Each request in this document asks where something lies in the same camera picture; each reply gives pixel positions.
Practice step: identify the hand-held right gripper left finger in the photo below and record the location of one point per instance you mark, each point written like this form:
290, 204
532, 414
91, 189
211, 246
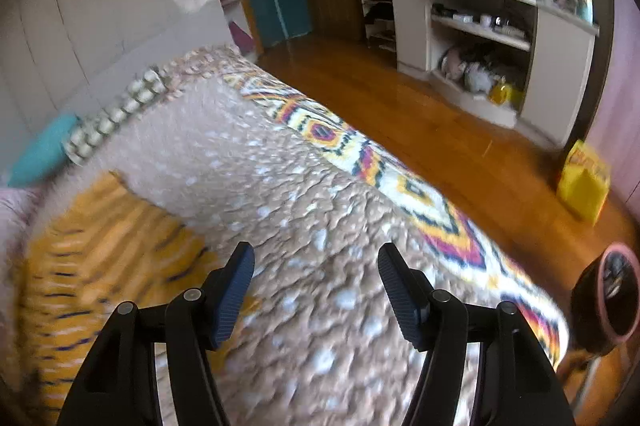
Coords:
232, 296

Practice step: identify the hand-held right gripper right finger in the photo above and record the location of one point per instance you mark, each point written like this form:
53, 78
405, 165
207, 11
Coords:
400, 296

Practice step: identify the yellow striped knit garment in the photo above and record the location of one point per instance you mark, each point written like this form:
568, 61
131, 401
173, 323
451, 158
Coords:
100, 246

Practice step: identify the colourful diamond-pattern blanket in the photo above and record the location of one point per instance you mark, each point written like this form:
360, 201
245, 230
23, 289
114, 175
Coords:
415, 191

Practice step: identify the beige heart-print quilt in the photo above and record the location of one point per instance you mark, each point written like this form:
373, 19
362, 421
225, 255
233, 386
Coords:
300, 206

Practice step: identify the pink-rimmed round fan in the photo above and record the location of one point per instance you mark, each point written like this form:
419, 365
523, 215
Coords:
590, 301

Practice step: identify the yellow shopping bag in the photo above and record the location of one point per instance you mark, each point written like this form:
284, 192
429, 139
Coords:
580, 191

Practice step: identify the olive polka-dot pillow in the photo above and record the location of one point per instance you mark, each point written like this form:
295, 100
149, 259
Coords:
115, 111

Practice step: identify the teal pillow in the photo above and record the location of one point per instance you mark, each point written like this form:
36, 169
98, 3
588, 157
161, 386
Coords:
40, 151

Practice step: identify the pink cloth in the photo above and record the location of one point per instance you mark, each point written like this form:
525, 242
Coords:
239, 37

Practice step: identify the white television cabinet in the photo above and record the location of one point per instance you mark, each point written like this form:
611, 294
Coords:
555, 56

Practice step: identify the shoe rack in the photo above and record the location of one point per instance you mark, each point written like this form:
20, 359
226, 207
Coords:
375, 11

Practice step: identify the white glossy wardrobe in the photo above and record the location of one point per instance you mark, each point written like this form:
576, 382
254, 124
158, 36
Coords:
100, 6

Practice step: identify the teal bottle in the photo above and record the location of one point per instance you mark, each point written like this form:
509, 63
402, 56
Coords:
586, 6

